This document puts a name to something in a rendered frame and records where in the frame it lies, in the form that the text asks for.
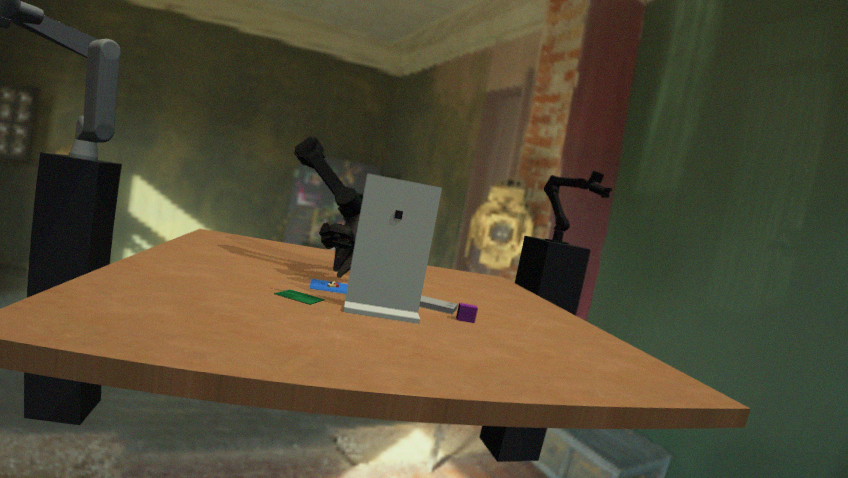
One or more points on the purple cube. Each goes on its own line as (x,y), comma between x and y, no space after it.
(467,313)

